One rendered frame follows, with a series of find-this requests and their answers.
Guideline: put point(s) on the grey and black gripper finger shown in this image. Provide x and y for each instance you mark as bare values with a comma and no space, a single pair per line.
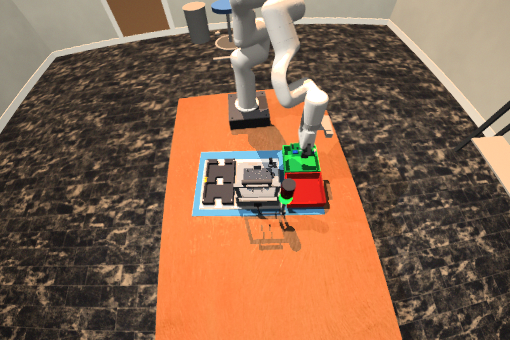
307,153

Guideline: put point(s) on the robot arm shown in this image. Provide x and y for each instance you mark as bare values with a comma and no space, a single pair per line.
249,32

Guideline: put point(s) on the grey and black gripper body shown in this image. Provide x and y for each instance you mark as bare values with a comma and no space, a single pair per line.
307,137

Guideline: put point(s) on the green circuit board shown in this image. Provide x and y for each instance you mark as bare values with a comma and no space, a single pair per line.
296,151

